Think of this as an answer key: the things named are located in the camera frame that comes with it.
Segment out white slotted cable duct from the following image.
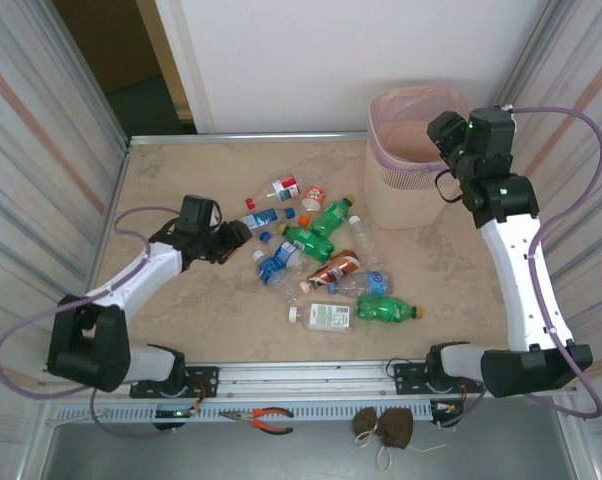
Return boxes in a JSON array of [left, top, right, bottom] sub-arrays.
[[48, 402, 435, 426]]

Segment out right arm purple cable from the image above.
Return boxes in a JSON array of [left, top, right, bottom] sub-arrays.
[[438, 104, 602, 430]]

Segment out clear bottle light blue label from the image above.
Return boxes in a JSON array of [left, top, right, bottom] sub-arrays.
[[327, 271, 397, 300]]

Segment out clear bottle blue cap label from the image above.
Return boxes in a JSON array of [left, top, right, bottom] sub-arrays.
[[259, 231, 313, 276]]

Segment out clear unlabelled bottle white cap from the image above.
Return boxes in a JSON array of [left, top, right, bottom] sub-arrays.
[[347, 214, 391, 274]]

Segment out aluminium table edge rail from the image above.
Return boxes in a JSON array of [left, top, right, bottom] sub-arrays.
[[128, 130, 370, 147]]

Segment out brown cloth pouch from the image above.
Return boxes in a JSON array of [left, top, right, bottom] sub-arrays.
[[375, 407, 415, 449], [351, 407, 380, 436]]

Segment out black controller board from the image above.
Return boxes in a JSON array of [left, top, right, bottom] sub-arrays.
[[430, 400, 466, 426], [154, 407, 200, 420]]

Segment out aluminium mounting rail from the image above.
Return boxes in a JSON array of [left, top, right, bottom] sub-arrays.
[[33, 357, 580, 401]]

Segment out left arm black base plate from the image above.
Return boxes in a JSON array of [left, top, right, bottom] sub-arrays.
[[129, 365, 220, 400]]

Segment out beige pouch string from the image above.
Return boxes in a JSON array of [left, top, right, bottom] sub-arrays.
[[354, 430, 448, 473]]

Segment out copper brown label bottle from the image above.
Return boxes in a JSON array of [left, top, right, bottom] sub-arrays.
[[299, 248, 362, 294]]

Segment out orange label bottle orange cap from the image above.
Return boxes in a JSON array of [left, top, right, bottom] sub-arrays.
[[298, 185, 330, 227]]

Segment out clear bottle red cap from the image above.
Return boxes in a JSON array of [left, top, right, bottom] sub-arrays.
[[244, 173, 303, 210]]

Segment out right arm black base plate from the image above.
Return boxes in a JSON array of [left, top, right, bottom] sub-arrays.
[[393, 360, 485, 397]]

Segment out green plastic bottle yellow cap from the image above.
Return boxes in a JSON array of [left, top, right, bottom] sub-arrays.
[[355, 295, 426, 324], [278, 223, 338, 264], [309, 193, 357, 239]]

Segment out pink bin liner bag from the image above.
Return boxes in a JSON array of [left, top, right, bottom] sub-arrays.
[[365, 85, 475, 191]]

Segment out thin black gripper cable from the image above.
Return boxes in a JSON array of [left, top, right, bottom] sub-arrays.
[[433, 168, 463, 204]]

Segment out green white label bottle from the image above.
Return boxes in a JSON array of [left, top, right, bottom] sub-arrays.
[[288, 301, 357, 334]]

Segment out orange handled pliers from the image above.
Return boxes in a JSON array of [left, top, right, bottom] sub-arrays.
[[218, 407, 295, 434]]

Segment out beige plastic waste bin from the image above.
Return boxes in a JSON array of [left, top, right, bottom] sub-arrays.
[[363, 85, 475, 231]]

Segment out water bottle blue white label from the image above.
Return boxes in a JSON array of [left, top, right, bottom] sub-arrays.
[[240, 206, 298, 234]]

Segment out blue label bottle white cap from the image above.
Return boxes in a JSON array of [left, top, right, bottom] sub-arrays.
[[251, 249, 303, 304]]

